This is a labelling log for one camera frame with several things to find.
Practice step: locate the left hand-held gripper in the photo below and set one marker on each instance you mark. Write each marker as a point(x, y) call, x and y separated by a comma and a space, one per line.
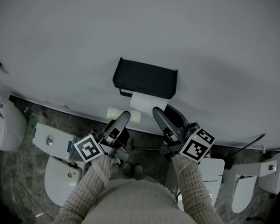
point(88, 148)

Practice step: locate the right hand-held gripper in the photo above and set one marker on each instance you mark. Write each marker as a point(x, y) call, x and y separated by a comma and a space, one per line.
point(196, 147)

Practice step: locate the white toilet paper roll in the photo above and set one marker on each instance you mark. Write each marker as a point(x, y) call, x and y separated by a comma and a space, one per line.
point(143, 102)

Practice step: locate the person's right forearm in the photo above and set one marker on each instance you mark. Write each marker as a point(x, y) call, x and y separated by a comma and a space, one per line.
point(192, 185)

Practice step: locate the person's left forearm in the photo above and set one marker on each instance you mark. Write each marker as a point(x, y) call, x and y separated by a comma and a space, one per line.
point(88, 184)

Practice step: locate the black toilet paper holder shelf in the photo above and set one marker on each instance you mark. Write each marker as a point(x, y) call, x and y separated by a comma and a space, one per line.
point(145, 76)

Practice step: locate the white toilet with round button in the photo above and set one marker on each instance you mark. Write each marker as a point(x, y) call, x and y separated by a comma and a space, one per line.
point(55, 138)

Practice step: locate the white toilet with flat lid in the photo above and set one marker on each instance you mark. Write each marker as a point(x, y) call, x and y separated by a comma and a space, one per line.
point(213, 170)

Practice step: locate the white toilet with long seat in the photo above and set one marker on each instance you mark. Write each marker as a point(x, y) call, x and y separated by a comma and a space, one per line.
point(270, 170)

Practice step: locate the white rounded smart toilet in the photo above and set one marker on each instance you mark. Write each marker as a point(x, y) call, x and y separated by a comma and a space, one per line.
point(8, 125)

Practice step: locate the person's left shoe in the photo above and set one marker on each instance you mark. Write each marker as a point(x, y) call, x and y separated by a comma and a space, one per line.
point(127, 171)

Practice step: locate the person's shoe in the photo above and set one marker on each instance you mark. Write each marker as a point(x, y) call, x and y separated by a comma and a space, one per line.
point(138, 171)
point(127, 171)

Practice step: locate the person's right shoe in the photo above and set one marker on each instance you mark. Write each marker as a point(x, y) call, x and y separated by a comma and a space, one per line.
point(138, 171)

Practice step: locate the person's knit sweater torso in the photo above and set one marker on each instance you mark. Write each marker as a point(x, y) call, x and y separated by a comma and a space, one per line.
point(137, 205)

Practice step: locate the small green clip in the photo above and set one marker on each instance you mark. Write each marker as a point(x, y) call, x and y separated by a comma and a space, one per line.
point(222, 181)

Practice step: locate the leaning thin black rod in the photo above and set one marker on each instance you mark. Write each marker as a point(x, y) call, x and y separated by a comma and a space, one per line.
point(248, 144)

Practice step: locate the round floor drain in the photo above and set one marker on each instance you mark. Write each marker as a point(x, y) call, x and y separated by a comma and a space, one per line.
point(40, 117)

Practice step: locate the black floor tool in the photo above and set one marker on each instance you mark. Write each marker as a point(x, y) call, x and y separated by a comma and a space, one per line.
point(255, 218)

